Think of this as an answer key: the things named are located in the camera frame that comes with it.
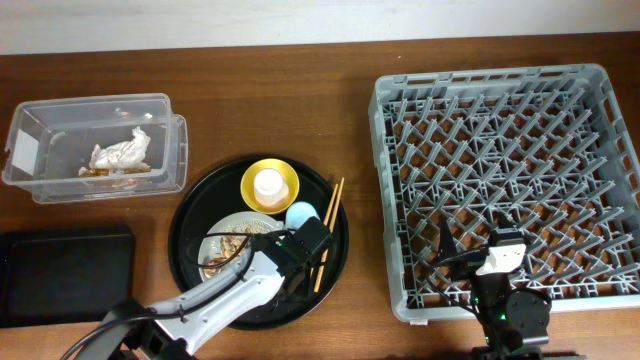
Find gold foil wrapper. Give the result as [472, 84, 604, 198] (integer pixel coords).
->
[79, 168, 151, 177]

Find black rectangular waste bin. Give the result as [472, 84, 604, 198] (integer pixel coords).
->
[1, 225, 135, 328]

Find round black tray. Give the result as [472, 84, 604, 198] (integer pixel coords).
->
[168, 155, 349, 331]

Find yellow bowl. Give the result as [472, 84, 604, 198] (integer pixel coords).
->
[240, 158, 300, 215]

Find clear plastic waste bin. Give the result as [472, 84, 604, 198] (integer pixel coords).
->
[1, 93, 188, 204]

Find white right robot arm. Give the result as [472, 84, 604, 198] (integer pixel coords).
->
[450, 213, 551, 359]

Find light blue cup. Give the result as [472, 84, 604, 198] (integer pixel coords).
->
[284, 202, 319, 230]

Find food scraps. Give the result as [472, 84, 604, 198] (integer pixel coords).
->
[198, 221, 270, 265]

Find grey plastic dishwasher rack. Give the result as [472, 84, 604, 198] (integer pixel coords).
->
[369, 64, 639, 325]

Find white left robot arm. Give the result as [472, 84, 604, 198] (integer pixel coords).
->
[76, 217, 332, 359]

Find white tissue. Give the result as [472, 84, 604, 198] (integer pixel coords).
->
[78, 127, 151, 175]

